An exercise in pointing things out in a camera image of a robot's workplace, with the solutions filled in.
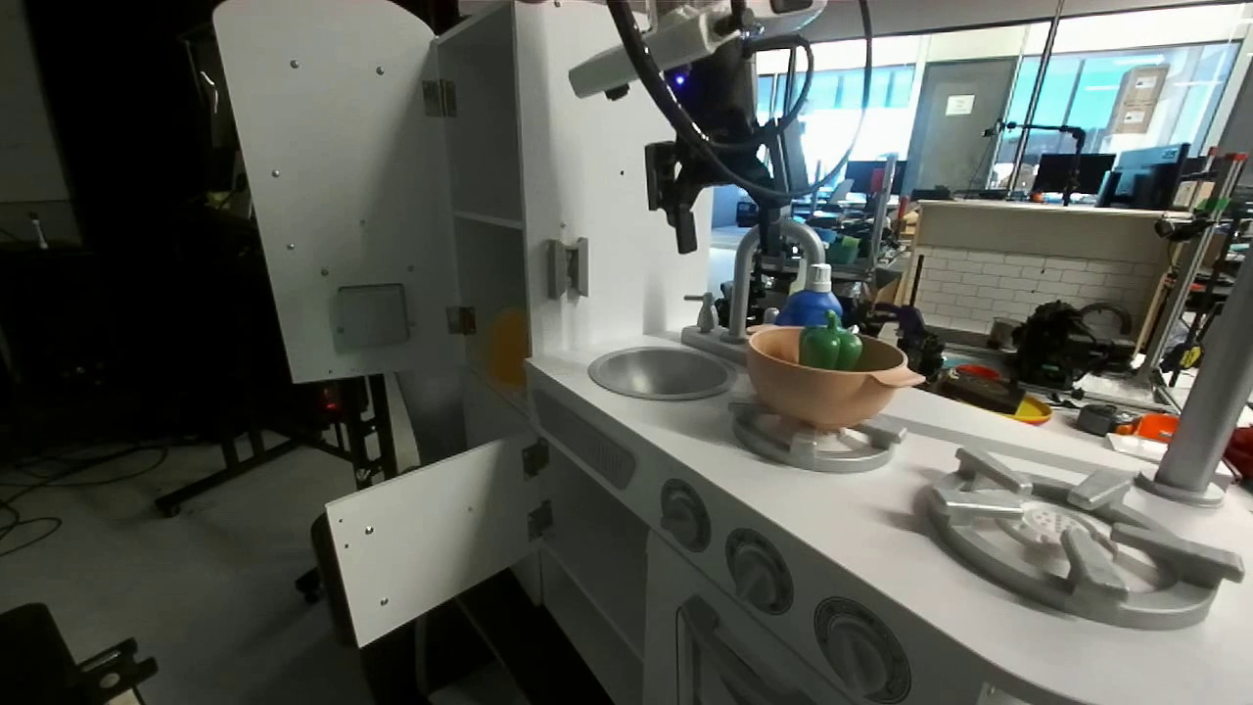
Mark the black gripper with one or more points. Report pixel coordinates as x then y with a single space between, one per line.
731 117

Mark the green toy pepper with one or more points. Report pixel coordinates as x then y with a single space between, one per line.
831 346

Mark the white small cabinet door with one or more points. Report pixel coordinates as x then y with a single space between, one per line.
431 543

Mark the grey office door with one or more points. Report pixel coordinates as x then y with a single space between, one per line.
962 124

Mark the white tall cabinet door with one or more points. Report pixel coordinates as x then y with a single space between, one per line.
338 159

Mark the white toy kitchen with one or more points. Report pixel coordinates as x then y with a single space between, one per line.
611 159

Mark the grey arched faucet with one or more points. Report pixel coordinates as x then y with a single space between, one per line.
745 279

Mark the silver round sink basin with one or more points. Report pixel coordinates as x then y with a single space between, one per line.
664 375

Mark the peach plastic bowl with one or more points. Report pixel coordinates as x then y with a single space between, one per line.
825 393

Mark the grey stove burner grate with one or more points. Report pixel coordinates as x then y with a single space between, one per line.
817 446
1069 550

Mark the grey round stove knob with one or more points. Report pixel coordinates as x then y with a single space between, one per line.
685 516
863 646
762 568

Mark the white desk partition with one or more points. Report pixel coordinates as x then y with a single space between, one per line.
1031 261

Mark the red and black item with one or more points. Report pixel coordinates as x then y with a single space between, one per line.
983 386

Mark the black computer monitor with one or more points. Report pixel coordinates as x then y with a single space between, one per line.
1074 172
1150 172

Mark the black bag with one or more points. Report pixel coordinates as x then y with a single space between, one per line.
1062 341

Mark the yellow round item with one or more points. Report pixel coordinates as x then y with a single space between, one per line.
1035 410

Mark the black floor stand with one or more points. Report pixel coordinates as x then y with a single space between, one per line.
247 454

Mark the orange and white item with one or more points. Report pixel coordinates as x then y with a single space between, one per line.
1156 424

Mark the grey metal pole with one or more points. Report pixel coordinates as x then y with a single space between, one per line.
1207 405

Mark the black chair base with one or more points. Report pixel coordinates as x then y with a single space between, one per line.
54 659

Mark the grey cabinet side bracket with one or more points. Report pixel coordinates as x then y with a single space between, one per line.
568 266

